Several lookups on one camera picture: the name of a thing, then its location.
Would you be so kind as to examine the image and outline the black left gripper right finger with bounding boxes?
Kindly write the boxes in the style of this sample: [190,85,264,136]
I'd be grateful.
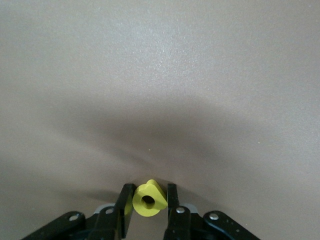
[163,183,201,240]

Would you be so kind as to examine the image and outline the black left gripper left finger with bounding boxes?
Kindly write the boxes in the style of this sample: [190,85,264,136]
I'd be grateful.
[88,183,137,240]

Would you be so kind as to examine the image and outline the yellow letter d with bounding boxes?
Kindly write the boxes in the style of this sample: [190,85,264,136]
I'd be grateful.
[131,178,168,218]

